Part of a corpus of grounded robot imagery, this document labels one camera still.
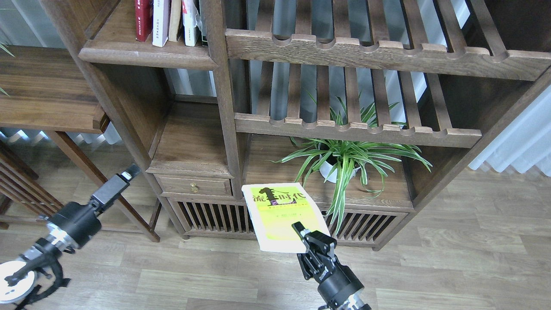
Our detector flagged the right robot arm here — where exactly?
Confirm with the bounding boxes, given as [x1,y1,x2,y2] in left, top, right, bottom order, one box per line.
[292,222,370,310]

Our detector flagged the tan upright book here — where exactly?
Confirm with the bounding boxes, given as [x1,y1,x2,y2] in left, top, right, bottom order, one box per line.
[168,0,182,42]

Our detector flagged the dark upright book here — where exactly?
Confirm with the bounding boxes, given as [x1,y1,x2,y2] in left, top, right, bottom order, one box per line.
[198,0,208,47]

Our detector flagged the dark wooden bookshelf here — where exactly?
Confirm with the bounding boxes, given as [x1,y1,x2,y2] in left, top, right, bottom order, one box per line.
[41,0,550,251]

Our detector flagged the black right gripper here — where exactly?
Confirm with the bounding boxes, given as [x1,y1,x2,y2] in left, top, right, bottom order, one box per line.
[291,222,365,308]

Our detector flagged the white plastic-wrapped upright book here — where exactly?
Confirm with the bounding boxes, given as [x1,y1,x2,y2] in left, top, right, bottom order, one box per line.
[182,0,200,47]

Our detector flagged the spider plant in white pot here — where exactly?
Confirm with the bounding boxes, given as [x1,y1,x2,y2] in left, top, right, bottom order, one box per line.
[270,91,433,235]

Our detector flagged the red paperback book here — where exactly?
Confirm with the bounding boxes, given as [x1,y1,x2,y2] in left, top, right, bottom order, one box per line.
[135,0,154,42]

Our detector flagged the yellow-green paperback book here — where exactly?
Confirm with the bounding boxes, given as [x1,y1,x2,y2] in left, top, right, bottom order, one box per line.
[241,183,330,253]

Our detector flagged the white curtain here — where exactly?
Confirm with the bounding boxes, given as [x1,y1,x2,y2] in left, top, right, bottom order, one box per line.
[468,87,551,177]

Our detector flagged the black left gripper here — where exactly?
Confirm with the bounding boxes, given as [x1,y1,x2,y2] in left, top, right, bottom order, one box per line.
[36,164,140,252]

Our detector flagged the wooden side table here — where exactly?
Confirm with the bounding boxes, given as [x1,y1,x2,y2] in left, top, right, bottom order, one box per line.
[0,45,161,242]

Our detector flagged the white lilac paperback book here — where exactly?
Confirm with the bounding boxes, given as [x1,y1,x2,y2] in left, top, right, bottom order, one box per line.
[152,0,171,47]

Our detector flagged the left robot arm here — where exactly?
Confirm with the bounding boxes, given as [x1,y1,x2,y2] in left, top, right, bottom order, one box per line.
[1,164,140,310]

